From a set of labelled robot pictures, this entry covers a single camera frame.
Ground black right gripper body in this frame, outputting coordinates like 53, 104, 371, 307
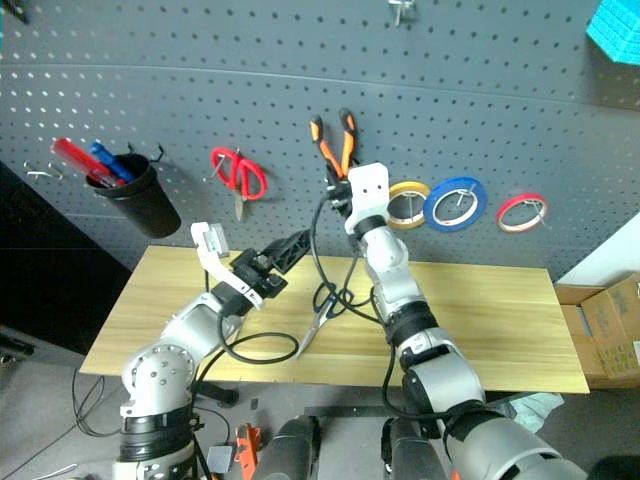
323, 170, 355, 217

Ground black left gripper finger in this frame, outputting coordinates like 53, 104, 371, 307
269, 234, 310, 277
260, 227, 312, 259

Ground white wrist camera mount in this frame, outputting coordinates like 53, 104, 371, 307
190, 221, 265, 312
344, 162, 392, 234

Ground blue handled screwdriver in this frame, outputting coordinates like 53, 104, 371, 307
88, 140, 137, 184

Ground red tape roll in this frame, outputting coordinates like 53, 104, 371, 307
495, 193, 550, 235

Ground cyan foam block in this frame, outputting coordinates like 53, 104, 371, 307
584, 0, 640, 66

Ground red handled scissors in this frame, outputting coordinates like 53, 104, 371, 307
209, 145, 270, 222

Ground orange black pliers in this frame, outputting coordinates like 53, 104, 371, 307
308, 108, 359, 182

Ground silver double peg hook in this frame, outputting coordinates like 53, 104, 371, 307
22, 159, 66, 182

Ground black cup holder hook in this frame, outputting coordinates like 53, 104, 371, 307
126, 142, 167, 165

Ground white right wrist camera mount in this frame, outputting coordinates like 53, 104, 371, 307
344, 162, 392, 234

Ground yellow tape roll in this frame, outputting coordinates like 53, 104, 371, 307
386, 180, 433, 232

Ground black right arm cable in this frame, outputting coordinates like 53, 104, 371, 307
308, 192, 457, 424

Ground brown cardboard box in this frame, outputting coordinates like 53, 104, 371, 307
553, 272, 640, 391

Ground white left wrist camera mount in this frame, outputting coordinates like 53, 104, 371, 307
190, 221, 265, 312

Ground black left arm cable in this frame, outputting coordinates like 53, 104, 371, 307
189, 305, 301, 401

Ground blue handled scissors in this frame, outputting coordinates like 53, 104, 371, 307
294, 281, 357, 360

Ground black table frame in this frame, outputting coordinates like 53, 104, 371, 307
193, 381, 451, 421

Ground dark grey pegboard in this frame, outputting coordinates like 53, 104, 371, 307
0, 0, 640, 281

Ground dark cabinet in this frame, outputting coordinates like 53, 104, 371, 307
0, 159, 134, 357

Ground thin black floor cable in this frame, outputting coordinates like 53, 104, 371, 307
71, 368, 124, 439

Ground orange tool on floor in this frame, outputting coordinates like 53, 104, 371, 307
233, 422, 262, 479

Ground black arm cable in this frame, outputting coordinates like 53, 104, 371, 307
308, 192, 457, 424
189, 305, 301, 401

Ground blue tape roll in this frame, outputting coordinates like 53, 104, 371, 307
422, 175, 489, 235

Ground pale green cloth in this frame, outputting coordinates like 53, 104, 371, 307
497, 391, 567, 434

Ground dark rounded shape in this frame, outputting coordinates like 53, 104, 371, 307
380, 417, 454, 480
252, 415, 322, 480

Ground black plastic cup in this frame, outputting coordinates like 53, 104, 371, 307
84, 153, 183, 240

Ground small grey box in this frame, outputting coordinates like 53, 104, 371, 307
206, 445, 235, 474

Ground red handled screwdriver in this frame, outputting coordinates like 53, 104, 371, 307
50, 137, 127, 190

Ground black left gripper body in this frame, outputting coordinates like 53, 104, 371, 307
228, 248, 290, 303

